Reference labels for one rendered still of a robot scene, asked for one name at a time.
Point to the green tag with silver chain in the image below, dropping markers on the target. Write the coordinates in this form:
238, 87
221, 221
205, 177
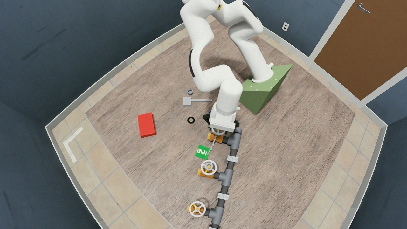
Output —
203, 152

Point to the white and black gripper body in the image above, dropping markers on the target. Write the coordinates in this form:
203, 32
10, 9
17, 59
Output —
214, 112

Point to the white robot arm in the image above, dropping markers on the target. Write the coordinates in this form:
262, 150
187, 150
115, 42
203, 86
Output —
244, 25

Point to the red flat block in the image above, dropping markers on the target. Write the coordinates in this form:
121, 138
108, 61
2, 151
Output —
146, 125

